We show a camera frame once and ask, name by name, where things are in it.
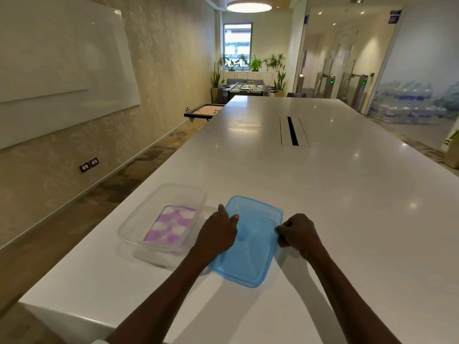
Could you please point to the person's left thumb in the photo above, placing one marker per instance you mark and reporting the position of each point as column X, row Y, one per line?
column 234, row 219

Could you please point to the blue plastic container lid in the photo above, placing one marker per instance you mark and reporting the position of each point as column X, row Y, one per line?
column 254, row 247

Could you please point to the person's right thumb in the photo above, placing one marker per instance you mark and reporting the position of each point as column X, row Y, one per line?
column 287, row 222

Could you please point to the dark grey chair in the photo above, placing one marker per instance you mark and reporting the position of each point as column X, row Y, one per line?
column 296, row 94

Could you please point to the row of green potted plants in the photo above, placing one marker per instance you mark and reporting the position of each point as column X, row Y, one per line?
column 255, row 63

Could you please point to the person's right hand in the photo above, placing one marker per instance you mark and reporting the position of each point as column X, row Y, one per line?
column 301, row 234

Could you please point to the white wall board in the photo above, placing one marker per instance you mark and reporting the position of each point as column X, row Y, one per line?
column 61, row 68

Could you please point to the stack of water bottle packs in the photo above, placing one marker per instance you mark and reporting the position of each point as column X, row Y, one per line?
column 412, row 103

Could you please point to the cardboard box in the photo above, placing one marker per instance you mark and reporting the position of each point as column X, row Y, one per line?
column 453, row 152

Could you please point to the person's left hand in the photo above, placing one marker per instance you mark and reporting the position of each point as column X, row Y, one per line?
column 215, row 238

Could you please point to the purple and white cloth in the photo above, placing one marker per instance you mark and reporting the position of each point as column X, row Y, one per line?
column 170, row 225

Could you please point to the foosball table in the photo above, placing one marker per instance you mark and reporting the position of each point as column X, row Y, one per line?
column 251, row 88

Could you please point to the green snake plant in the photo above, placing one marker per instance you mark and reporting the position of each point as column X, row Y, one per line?
column 280, row 80

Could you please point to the grey sofa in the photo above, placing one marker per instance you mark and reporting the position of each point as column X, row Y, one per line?
column 245, row 82

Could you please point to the tall green potted plant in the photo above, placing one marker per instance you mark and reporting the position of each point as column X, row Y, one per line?
column 216, row 80

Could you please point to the black framed game board table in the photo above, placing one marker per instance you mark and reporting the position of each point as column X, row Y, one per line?
column 204, row 111

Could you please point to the round ceiling lamp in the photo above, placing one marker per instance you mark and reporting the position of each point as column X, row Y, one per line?
column 249, row 6

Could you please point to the blue wall sign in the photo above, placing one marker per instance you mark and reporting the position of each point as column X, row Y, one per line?
column 395, row 17

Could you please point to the turnstile gate with green light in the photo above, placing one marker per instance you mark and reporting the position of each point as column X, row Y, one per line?
column 358, row 91
column 327, row 84

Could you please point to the clear plastic container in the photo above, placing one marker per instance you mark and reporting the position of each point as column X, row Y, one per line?
column 161, row 197

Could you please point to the person's right forearm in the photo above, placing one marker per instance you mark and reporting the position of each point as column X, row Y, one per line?
column 344, row 297

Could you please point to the person's left forearm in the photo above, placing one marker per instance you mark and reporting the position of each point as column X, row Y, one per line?
column 161, row 300

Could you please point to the black wall socket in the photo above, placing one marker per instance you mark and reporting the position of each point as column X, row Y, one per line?
column 94, row 162
column 84, row 167

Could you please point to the window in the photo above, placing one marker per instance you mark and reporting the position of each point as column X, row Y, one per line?
column 237, row 39

